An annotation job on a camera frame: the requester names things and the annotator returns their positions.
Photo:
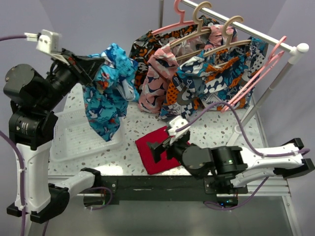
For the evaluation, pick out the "beige hanger front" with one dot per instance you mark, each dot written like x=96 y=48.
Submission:
x=224 y=33

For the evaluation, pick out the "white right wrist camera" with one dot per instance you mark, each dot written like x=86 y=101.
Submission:
x=177 y=127

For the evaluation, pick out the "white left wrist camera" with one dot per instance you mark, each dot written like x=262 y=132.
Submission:
x=47 y=41

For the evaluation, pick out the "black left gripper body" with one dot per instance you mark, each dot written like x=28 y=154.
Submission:
x=68 y=66

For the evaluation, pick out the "blue shark print shorts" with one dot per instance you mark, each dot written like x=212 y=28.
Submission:
x=113 y=87

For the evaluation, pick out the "pink hanger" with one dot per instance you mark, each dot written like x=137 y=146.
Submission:
x=272 y=60
x=181 y=22

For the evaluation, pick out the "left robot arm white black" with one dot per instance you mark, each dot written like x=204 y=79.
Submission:
x=31 y=131

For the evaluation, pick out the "silver clothes rack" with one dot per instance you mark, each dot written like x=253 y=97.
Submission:
x=279 y=49

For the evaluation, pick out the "black orange camo shorts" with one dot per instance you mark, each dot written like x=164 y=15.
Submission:
x=145 y=46

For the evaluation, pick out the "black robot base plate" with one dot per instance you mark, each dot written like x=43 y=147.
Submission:
x=165 y=188

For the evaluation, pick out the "beige hanger middle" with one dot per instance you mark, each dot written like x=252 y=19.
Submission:
x=207 y=23

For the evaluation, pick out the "red folded cloth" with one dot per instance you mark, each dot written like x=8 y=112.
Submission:
x=146 y=156

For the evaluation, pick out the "white plastic basket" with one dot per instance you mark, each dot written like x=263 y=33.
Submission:
x=74 y=138

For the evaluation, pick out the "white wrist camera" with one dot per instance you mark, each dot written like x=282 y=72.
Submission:
x=177 y=127
x=47 y=41

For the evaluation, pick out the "beige hanger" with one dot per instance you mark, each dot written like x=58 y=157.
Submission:
x=224 y=33
x=207 y=23

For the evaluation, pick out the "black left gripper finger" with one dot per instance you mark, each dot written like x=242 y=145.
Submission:
x=87 y=62
x=88 y=73

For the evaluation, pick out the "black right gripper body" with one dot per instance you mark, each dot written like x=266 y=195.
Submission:
x=175 y=148

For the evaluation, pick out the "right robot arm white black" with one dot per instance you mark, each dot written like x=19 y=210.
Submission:
x=227 y=168

